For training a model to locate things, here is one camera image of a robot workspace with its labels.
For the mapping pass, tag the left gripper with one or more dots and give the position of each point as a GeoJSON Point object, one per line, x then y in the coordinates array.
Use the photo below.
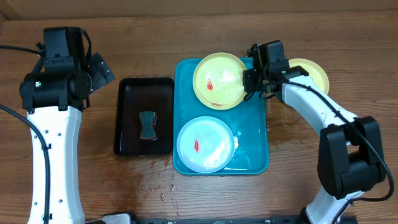
{"type": "Point", "coordinates": [101, 71]}

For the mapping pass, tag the yellow plate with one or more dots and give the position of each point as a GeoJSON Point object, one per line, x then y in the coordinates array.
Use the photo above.
{"type": "Point", "coordinates": [218, 81]}
{"type": "Point", "coordinates": [318, 74]}

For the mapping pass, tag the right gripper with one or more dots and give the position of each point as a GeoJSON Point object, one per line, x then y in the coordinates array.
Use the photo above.
{"type": "Point", "coordinates": [250, 77]}

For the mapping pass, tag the teal plastic tray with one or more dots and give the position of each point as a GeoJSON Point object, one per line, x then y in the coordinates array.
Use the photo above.
{"type": "Point", "coordinates": [247, 122]}

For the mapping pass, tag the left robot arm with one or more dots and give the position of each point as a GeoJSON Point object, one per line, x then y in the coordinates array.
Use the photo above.
{"type": "Point", "coordinates": [55, 94]}

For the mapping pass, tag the light blue plate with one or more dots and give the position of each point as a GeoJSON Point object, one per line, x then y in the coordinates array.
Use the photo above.
{"type": "Point", "coordinates": [205, 144]}

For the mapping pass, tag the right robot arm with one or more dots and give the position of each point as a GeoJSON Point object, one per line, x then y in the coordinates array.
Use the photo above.
{"type": "Point", "coordinates": [351, 165]}

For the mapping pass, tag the black plastic tray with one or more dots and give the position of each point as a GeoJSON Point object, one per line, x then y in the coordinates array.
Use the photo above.
{"type": "Point", "coordinates": [144, 94]}

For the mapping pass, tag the dark green scrubbing sponge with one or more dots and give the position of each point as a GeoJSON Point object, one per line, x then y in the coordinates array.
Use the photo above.
{"type": "Point", "coordinates": [148, 119]}

